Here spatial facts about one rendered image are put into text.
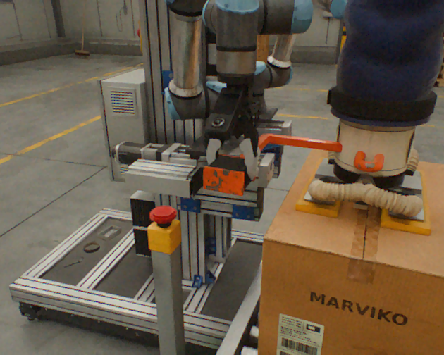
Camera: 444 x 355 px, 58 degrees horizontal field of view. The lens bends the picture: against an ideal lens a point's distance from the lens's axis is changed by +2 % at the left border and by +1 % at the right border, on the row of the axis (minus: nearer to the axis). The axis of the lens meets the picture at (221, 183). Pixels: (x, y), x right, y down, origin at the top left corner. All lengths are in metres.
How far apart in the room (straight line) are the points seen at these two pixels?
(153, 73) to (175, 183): 0.50
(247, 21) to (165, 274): 0.69
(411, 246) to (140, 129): 1.21
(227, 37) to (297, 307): 0.58
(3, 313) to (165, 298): 1.49
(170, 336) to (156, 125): 0.90
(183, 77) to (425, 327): 0.97
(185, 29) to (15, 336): 1.74
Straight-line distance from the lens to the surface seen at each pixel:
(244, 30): 0.74
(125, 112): 1.76
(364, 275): 0.85
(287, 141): 1.02
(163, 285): 1.15
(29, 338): 2.34
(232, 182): 0.78
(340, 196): 0.89
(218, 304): 1.99
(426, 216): 0.99
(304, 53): 11.06
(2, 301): 2.63
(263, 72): 1.92
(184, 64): 1.32
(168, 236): 1.04
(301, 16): 0.88
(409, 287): 0.86
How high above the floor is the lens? 1.54
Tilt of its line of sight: 25 degrees down
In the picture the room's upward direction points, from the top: straight up
